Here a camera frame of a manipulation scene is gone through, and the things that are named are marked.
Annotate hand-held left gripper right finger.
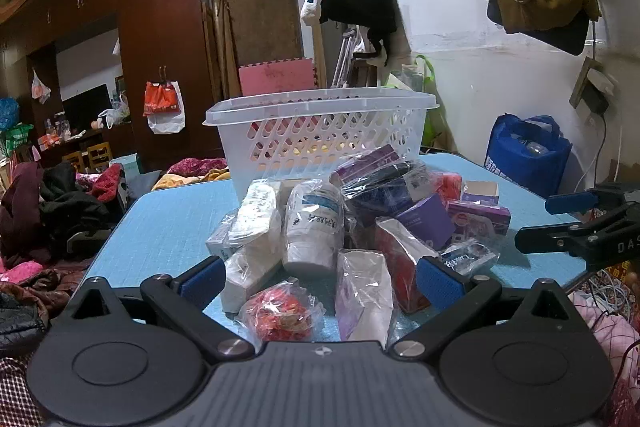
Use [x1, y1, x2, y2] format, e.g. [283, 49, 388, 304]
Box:
[389, 256, 577, 365]

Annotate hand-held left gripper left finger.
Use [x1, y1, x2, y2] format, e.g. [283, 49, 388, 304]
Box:
[65, 256, 256, 365]

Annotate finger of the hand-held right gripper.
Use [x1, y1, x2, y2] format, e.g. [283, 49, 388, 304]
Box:
[545, 182, 640, 222]
[515, 219, 598, 256]

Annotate purple cardboard box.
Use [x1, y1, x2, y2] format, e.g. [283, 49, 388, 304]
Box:
[395, 194, 456, 251]

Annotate white plastic basket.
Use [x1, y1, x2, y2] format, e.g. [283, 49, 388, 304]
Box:
[202, 87, 441, 188]

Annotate blue blister pack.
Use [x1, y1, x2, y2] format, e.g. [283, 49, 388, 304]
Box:
[437, 239, 501, 279]

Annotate small blue white box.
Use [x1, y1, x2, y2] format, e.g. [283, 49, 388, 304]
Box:
[206, 226, 236, 261]

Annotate red plastic-wrapped pack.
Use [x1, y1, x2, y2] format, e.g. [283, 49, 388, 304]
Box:
[375, 217, 441, 314]

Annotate plain white tissue pack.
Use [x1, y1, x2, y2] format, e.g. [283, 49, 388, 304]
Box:
[220, 237, 287, 314]

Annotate blue tote bag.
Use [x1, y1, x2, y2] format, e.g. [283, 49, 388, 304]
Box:
[484, 113, 574, 198]

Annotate magenta box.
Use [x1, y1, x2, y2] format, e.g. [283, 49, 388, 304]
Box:
[445, 199, 512, 238]

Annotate clear-bagged purple white pack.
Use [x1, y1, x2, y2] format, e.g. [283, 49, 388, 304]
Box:
[335, 249, 396, 344]

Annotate small purple white box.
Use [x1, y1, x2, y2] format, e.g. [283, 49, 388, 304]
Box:
[460, 181, 500, 206]

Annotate red candy packet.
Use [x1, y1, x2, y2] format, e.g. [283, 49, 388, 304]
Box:
[237, 279, 323, 343]

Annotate plastic-wrapped white pack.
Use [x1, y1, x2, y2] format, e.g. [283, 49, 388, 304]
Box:
[227, 179, 283, 253]

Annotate small red packet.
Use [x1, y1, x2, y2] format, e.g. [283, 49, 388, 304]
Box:
[430, 172, 463, 208]

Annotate pink checked cloth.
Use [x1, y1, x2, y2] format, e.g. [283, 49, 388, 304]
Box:
[570, 287, 640, 427]

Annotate dark purple plastic-wrapped pack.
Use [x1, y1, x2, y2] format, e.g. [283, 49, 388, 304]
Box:
[342, 162, 432, 228]

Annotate pink floral blanket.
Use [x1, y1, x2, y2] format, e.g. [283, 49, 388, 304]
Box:
[167, 157, 231, 182]

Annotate white plastic bottle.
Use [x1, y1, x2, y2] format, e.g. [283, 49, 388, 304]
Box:
[282, 182, 346, 275]

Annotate long purple box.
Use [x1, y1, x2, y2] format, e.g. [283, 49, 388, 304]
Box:
[330, 144, 401, 185]

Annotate black garment pile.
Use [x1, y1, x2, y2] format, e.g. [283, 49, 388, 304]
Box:
[40, 162, 127, 254]

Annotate green white shopping bag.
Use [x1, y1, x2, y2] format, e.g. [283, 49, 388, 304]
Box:
[412, 54, 453, 148]

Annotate dark blue hanging garment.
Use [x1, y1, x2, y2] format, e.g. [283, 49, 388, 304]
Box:
[487, 2, 592, 56]

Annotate maroon garment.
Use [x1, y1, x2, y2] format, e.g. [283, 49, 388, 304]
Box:
[0, 162, 53, 260]

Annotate black television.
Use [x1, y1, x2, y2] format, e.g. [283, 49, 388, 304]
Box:
[62, 83, 111, 135]

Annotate pink foam mat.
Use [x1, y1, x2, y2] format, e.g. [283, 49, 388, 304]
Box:
[238, 58, 318, 98]

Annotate green printed bag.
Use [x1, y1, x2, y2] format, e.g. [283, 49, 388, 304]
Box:
[2, 123, 35, 158]

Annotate metal crutch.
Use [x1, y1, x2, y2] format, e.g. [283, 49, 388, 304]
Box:
[327, 24, 372, 90]

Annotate white orange plastic bag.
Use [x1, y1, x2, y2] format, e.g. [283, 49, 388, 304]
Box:
[31, 69, 52, 104]

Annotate blue plastic bag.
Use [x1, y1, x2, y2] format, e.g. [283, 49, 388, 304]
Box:
[0, 98, 21, 132]

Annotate brown wooden wardrobe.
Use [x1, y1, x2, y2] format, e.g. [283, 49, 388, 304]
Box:
[0, 0, 226, 172]

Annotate brown wooden board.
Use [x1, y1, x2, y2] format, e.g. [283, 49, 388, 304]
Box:
[215, 0, 306, 98]

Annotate black hanging garment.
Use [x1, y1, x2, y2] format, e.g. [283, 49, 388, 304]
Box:
[320, 0, 399, 68]

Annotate white cable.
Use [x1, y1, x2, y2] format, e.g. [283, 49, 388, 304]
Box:
[575, 109, 626, 202]

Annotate wall power socket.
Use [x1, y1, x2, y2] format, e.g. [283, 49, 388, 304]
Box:
[570, 57, 619, 116]

